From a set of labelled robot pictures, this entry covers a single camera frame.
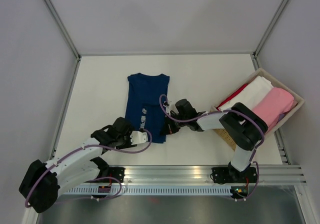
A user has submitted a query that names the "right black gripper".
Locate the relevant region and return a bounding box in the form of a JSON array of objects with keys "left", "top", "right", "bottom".
[{"left": 160, "top": 111, "right": 188, "bottom": 135}]

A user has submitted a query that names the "blue t shirt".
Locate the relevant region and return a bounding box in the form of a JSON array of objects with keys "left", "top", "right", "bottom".
[{"left": 125, "top": 73, "right": 170, "bottom": 144}]

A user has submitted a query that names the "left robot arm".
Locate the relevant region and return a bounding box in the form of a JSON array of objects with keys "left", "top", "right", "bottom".
[{"left": 18, "top": 117, "right": 148, "bottom": 213}]

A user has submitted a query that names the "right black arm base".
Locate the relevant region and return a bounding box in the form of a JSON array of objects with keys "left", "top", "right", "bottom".
[{"left": 210, "top": 166, "right": 258, "bottom": 185}]

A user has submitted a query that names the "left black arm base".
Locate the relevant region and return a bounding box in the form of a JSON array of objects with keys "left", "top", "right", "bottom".
[{"left": 98, "top": 167, "right": 126, "bottom": 183}]

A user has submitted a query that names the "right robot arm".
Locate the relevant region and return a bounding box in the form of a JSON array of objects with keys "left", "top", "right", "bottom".
[{"left": 159, "top": 94, "right": 268, "bottom": 182}]

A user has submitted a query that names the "wicker basket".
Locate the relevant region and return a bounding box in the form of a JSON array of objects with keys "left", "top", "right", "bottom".
[{"left": 214, "top": 68, "right": 305, "bottom": 151}]

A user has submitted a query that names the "red rolled t shirt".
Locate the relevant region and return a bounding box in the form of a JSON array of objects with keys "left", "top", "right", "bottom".
[{"left": 216, "top": 83, "right": 248, "bottom": 109}]

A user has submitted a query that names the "white rolled t shirt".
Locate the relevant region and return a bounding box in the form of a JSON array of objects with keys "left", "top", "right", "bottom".
[{"left": 217, "top": 76, "right": 274, "bottom": 111}]

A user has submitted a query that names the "pink rolled t shirt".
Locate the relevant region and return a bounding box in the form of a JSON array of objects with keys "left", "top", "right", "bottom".
[{"left": 252, "top": 87, "right": 295, "bottom": 132}]

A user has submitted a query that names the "purple rolled t shirt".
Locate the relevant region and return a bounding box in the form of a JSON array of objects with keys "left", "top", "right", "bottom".
[{"left": 277, "top": 112, "right": 288, "bottom": 123}]

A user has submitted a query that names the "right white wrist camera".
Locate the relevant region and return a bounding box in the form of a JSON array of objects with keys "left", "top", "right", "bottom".
[{"left": 162, "top": 100, "right": 174, "bottom": 112}]

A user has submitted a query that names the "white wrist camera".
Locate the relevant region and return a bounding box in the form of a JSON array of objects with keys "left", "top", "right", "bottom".
[
  {"left": 130, "top": 130, "right": 149, "bottom": 146},
  {"left": 162, "top": 100, "right": 174, "bottom": 112}
]

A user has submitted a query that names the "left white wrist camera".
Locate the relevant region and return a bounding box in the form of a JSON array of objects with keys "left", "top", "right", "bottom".
[{"left": 130, "top": 130, "right": 149, "bottom": 146}]

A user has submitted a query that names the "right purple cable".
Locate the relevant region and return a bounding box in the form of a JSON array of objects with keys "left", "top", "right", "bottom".
[{"left": 159, "top": 93, "right": 266, "bottom": 203}]

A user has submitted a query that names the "purple cable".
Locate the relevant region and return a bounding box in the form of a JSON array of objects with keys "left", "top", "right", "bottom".
[
  {"left": 159, "top": 93, "right": 266, "bottom": 203},
  {"left": 24, "top": 128, "right": 153, "bottom": 209}
]

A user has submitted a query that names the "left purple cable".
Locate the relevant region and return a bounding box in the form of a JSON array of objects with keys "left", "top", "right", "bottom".
[{"left": 24, "top": 128, "right": 153, "bottom": 209}]

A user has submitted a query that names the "white slotted cable duct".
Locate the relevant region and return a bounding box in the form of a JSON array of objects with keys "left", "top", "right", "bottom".
[{"left": 66, "top": 184, "right": 232, "bottom": 196}]

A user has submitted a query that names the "aluminium frame rail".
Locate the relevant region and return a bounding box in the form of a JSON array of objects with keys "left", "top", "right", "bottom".
[{"left": 123, "top": 165, "right": 307, "bottom": 186}]

